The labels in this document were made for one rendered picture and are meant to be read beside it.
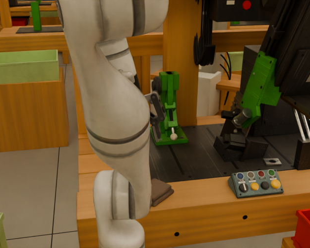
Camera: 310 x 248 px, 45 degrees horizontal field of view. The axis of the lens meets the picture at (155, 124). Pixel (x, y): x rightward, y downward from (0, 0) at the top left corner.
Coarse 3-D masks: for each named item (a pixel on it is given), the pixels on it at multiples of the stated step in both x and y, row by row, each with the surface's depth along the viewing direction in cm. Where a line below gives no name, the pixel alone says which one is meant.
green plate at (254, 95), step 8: (264, 56) 128; (256, 64) 132; (264, 64) 127; (272, 64) 123; (256, 72) 132; (264, 72) 127; (272, 72) 125; (248, 80) 136; (256, 80) 131; (264, 80) 126; (272, 80) 127; (248, 88) 135; (256, 88) 130; (264, 88) 126; (272, 88) 128; (248, 96) 134; (256, 96) 129; (264, 96) 128; (272, 96) 129; (240, 104) 139; (248, 104) 133; (256, 104) 128; (272, 104) 130
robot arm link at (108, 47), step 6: (102, 42) 67; (108, 42) 67; (114, 42) 67; (120, 42) 68; (126, 42) 70; (102, 48) 67; (108, 48) 67; (114, 48) 68; (120, 48) 68; (126, 48) 70; (108, 54) 68
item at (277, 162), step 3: (264, 159) 135; (267, 159) 135; (270, 159) 135; (273, 159) 135; (276, 159) 135; (264, 162) 134; (267, 162) 133; (270, 162) 133; (276, 162) 133; (279, 162) 133; (267, 165) 132; (270, 165) 132; (273, 165) 132; (276, 165) 132
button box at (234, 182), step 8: (232, 176) 117; (256, 176) 118; (264, 176) 118; (272, 176) 118; (232, 184) 118; (240, 184) 115; (248, 184) 116; (280, 184) 117; (240, 192) 114; (248, 192) 114; (256, 192) 115; (264, 192) 115; (272, 192) 115; (280, 192) 116
